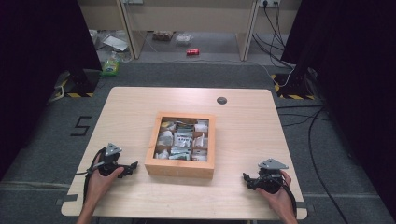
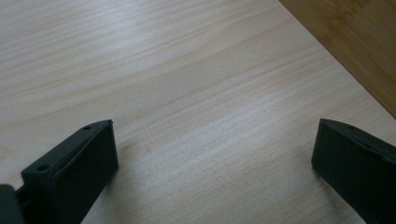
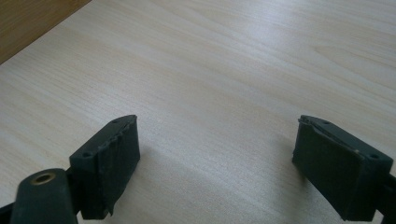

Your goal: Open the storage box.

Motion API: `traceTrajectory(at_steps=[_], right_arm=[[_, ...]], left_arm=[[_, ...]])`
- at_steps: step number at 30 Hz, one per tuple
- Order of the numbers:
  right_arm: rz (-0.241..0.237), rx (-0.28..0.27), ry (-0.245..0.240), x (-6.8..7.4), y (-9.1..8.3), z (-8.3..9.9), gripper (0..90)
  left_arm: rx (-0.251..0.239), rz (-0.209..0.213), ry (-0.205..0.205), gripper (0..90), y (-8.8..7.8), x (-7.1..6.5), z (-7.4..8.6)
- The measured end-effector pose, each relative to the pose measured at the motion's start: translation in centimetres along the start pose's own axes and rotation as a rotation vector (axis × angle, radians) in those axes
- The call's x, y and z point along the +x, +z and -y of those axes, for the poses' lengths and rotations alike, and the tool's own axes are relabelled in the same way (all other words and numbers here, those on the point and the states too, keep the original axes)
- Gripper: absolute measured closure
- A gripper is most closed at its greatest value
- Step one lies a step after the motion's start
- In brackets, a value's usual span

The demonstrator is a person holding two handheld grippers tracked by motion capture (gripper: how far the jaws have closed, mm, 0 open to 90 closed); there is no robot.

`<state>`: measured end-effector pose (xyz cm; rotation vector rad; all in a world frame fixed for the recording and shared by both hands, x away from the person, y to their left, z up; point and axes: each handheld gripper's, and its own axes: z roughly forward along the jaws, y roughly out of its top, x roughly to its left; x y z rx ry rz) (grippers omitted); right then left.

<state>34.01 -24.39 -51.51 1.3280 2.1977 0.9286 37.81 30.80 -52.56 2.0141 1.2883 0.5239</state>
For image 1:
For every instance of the wooden box with glass lid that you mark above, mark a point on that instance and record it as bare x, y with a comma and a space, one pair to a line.
180, 169

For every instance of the brown cardboard tray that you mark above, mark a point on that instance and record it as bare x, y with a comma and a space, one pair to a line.
162, 35

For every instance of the person's right hand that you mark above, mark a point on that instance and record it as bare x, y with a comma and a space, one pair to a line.
281, 200

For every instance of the white wall socket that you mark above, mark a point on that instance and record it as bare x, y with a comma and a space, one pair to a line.
269, 2

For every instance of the clear plastic container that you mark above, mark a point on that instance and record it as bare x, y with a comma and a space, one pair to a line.
183, 39

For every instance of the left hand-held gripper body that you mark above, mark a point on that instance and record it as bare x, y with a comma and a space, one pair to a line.
110, 160

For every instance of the red can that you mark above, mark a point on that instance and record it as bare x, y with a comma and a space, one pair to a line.
192, 51

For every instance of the person's left hand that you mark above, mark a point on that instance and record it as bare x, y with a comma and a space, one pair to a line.
98, 186

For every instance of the black curtain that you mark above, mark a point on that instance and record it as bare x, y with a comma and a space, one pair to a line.
37, 62
358, 77

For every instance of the stand base with hazard tape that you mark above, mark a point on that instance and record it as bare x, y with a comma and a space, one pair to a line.
79, 84
294, 85

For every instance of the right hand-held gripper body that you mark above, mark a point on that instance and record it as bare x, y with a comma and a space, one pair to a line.
270, 182

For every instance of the assortment of tea bag packets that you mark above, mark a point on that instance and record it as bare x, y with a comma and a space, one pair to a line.
182, 140

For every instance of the green packet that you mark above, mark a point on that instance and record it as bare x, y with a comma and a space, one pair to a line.
110, 67

